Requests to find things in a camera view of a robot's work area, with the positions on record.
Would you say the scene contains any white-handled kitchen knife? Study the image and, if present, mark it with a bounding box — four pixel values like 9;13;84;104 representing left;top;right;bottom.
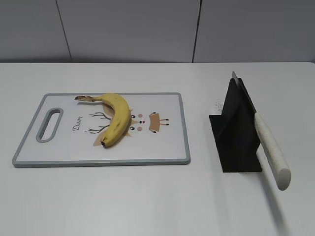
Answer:
232;72;291;191

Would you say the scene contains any yellow banana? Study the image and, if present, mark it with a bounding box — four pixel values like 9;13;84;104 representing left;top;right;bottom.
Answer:
74;93;131;148

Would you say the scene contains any black knife stand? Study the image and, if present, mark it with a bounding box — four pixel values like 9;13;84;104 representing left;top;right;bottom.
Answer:
209;78;262;173

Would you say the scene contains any white grey-rimmed cutting board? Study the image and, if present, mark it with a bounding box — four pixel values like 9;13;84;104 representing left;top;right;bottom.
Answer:
12;92;190;168

